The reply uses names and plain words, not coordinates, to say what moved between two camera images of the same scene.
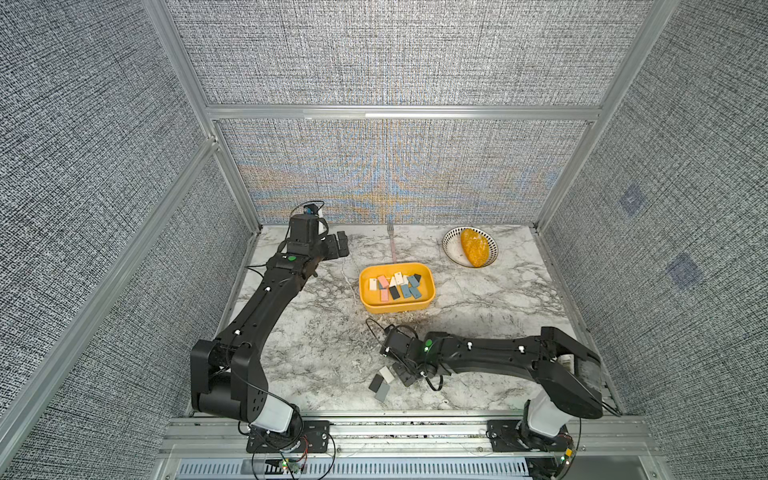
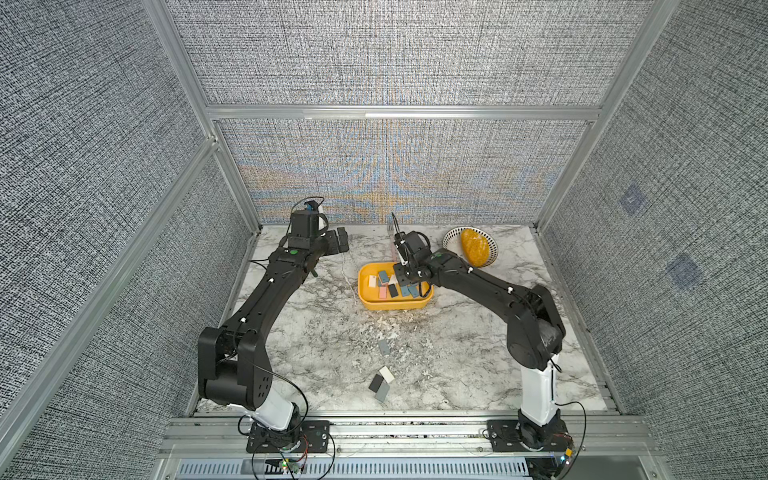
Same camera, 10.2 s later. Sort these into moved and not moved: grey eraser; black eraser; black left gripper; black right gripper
Moved: black right gripper
Not moved: black eraser; black left gripper; grey eraser
